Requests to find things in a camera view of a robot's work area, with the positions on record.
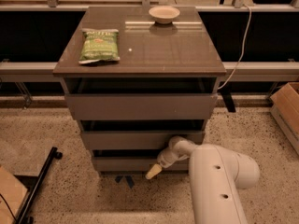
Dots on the blue tape cross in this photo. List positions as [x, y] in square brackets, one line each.
[128, 179]

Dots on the grey middle drawer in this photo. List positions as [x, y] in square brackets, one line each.
[135, 140]

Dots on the grey bottom drawer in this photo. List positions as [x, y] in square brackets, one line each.
[122, 164]

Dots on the cardboard box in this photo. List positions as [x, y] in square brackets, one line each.
[285, 111]
[13, 193]

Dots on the grey metal railing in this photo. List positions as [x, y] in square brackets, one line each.
[245, 72]

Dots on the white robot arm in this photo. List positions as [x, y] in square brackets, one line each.
[216, 174]

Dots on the green chip bag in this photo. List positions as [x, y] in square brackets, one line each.
[99, 46]

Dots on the cardboard box left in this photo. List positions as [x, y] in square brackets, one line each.
[13, 193]

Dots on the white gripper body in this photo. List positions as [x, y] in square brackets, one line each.
[166, 160]

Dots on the beige bowl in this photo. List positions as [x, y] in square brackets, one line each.
[164, 14]

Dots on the cardboard box right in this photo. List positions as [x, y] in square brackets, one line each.
[285, 111]

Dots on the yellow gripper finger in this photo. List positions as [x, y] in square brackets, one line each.
[153, 171]

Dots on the brown drawer cabinet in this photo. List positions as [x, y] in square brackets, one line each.
[177, 58]

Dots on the black metal stand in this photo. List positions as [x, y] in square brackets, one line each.
[33, 184]

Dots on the grey drawer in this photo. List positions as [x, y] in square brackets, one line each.
[122, 164]
[135, 140]
[140, 106]

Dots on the grey top drawer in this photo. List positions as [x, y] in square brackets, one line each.
[140, 106]

